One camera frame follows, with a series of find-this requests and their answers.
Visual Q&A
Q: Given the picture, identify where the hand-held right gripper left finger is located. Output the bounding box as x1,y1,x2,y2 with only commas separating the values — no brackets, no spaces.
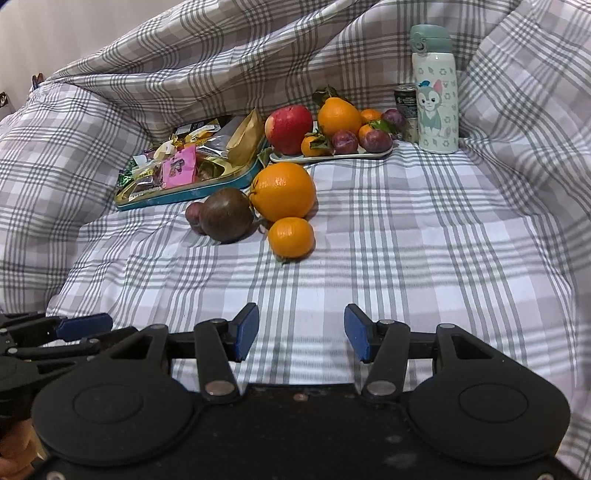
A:
99,302,260,401

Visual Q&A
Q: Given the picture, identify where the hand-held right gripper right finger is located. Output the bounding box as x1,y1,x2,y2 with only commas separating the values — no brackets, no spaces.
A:
344,304,502,401

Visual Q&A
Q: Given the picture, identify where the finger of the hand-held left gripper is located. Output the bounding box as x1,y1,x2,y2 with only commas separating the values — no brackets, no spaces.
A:
0,313,114,345
0,327,139,363

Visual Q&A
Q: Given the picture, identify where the dark brown passion fruit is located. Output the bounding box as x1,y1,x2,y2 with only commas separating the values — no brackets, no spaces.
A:
199,188,256,244

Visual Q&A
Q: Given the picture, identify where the large orange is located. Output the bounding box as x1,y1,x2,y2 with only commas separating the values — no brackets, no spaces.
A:
249,162,317,223

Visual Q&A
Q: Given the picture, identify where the person's left hand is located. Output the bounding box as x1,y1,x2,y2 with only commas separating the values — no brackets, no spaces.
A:
0,422,45,480

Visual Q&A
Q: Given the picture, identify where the grey plaid blanket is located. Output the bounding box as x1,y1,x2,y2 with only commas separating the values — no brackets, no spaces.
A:
0,0,591,468

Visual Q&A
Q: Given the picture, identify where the teal tin snack tray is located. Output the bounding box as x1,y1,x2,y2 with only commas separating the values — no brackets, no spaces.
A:
115,114,272,212

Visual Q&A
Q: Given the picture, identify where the pile of snack packets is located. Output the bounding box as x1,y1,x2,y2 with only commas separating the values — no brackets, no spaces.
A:
117,115,265,199

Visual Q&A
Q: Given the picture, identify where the pink snack packet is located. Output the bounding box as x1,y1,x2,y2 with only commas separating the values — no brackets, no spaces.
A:
163,144,198,189

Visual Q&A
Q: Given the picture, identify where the white plate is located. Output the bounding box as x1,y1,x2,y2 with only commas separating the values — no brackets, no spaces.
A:
269,144,394,164

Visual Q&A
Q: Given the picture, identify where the grey foil snack packet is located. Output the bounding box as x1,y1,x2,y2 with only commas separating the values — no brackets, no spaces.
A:
198,115,245,158

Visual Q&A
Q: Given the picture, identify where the brown paper snack bag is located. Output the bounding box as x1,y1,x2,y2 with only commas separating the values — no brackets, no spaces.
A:
228,108,265,167

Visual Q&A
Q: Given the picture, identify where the red apple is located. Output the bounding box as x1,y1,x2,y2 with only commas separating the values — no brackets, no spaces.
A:
264,104,314,156

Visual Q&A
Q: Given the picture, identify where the orange with leaves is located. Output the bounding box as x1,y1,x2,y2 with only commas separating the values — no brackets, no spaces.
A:
312,85,363,138

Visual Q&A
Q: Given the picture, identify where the dark drink can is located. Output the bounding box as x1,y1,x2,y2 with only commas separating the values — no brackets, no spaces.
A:
394,83,420,143

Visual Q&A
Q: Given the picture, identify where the cartoon cat water bottle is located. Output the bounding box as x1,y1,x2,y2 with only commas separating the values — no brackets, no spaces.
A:
410,24,461,154

